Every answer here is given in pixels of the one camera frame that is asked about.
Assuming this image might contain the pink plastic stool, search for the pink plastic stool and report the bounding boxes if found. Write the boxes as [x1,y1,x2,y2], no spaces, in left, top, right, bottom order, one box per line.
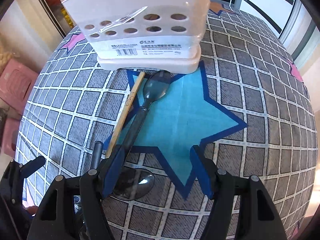
[0,116,23,155]
[0,58,39,115]

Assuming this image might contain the wooden chopstick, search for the wooden chopstick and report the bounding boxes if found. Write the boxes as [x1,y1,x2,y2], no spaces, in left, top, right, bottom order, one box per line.
[104,71,146,159]

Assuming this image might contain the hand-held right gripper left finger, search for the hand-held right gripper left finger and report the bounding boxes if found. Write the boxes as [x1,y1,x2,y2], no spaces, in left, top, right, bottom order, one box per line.
[26,147,130,240]

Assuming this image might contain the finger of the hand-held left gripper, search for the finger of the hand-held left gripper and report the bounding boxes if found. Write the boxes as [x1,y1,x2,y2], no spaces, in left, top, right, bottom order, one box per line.
[19,156,47,178]

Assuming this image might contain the gold foil package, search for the gold foil package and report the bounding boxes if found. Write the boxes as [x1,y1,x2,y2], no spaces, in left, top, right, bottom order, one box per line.
[61,7,75,28]

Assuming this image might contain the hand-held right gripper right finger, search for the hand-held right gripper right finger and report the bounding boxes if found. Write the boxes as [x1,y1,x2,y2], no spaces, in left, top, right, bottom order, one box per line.
[190,145,288,240]

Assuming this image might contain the white plastic utensil holder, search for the white plastic utensil holder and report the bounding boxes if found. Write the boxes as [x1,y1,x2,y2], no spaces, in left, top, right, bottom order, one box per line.
[61,0,213,75]

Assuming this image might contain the black-handled smoky spoon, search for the black-handled smoky spoon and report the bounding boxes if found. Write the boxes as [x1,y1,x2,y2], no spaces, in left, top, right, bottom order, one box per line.
[111,169,156,201]
[114,70,173,165]

